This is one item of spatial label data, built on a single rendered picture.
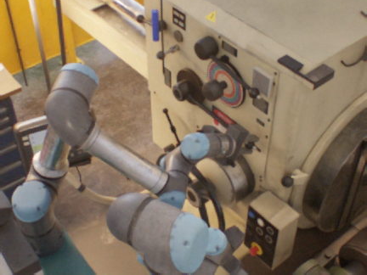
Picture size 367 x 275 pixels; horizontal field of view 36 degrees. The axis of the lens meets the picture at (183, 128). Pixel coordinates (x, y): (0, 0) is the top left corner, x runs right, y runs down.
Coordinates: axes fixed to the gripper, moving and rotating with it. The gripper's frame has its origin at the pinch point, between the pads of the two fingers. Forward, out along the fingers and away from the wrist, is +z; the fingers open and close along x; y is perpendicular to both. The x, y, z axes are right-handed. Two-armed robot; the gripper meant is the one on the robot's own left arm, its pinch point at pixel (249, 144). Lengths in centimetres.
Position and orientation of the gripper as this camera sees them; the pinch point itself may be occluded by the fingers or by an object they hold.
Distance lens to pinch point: 189.7
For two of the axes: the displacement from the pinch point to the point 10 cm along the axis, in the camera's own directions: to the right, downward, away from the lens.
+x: 4.0, -8.5, -3.4
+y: 6.4, 5.2, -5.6
